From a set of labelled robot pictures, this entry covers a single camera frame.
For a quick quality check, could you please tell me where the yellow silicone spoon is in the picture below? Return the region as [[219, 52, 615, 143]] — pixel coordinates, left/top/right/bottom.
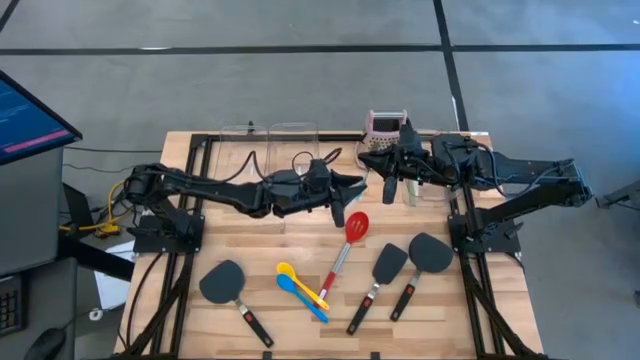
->
[[275, 261, 331, 312]]

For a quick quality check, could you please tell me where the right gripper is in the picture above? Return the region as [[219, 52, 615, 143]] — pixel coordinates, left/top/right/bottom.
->
[[358, 117, 459, 206]]

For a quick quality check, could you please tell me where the black aluminium table frame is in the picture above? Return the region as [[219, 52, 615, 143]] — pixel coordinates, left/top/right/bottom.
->
[[113, 131, 547, 360]]

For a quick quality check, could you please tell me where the narrow black spatula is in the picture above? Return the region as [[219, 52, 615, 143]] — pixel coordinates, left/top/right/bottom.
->
[[345, 242, 410, 337]]

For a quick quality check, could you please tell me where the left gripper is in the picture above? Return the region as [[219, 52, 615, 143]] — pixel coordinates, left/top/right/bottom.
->
[[273, 172, 369, 229]]

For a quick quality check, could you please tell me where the black keyboard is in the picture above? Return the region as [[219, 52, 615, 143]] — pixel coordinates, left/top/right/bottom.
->
[[0, 273, 27, 337]]

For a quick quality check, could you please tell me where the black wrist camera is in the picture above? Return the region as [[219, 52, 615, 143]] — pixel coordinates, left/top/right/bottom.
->
[[402, 147, 431, 174], [305, 158, 332, 187]]

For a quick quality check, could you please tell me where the yellow cable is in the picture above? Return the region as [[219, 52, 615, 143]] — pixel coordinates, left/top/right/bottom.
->
[[58, 178, 139, 237]]

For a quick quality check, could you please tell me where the black computer mouse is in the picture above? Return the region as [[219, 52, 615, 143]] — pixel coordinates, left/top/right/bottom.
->
[[22, 326, 68, 360]]

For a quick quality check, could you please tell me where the pink steel box grater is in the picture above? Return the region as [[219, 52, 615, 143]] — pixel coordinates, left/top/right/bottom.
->
[[354, 109, 409, 170]]

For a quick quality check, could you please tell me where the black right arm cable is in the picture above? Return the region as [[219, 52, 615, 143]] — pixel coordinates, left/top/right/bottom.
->
[[439, 137, 576, 189]]

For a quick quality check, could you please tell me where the black desk leg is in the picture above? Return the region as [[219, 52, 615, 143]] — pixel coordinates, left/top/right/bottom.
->
[[57, 233, 137, 282]]

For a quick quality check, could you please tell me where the black stand leg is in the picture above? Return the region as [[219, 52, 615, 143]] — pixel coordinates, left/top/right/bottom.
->
[[594, 178, 640, 211]]

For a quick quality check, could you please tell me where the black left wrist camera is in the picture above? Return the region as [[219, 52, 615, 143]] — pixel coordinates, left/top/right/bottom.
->
[[305, 158, 332, 187]]

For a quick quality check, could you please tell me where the blue silicone spoon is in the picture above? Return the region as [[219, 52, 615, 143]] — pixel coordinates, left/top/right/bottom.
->
[[275, 272, 331, 325]]

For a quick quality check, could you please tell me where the computer monitor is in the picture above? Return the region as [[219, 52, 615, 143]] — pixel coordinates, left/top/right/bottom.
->
[[0, 68, 84, 167]]

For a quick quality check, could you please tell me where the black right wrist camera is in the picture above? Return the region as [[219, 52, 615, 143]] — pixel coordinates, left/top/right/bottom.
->
[[402, 147, 431, 174]]

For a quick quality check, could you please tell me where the red slotted spoon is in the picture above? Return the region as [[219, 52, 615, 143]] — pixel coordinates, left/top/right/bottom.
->
[[317, 210, 371, 302]]

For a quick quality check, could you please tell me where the wide black spatula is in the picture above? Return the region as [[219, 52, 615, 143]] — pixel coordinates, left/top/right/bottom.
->
[[389, 231, 455, 323], [198, 258, 276, 350]]

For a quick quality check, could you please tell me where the white paper sheet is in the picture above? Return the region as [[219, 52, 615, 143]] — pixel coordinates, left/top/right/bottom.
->
[[93, 241, 137, 311]]

